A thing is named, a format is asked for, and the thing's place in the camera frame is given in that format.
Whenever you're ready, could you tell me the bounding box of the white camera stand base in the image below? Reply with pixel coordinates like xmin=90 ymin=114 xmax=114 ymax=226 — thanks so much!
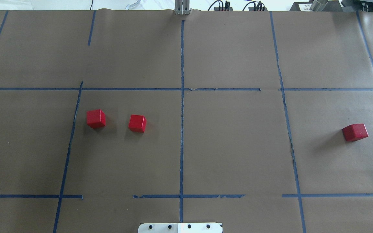
xmin=138 ymin=222 xmax=223 ymax=233

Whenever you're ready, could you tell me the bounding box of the red block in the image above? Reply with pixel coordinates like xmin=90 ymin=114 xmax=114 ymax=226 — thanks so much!
xmin=342 ymin=123 xmax=369 ymax=142
xmin=128 ymin=115 xmax=147 ymax=133
xmin=86 ymin=109 xmax=106 ymax=129

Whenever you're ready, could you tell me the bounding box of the aluminium profile post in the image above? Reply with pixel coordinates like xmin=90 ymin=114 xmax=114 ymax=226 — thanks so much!
xmin=174 ymin=0 xmax=191 ymax=15

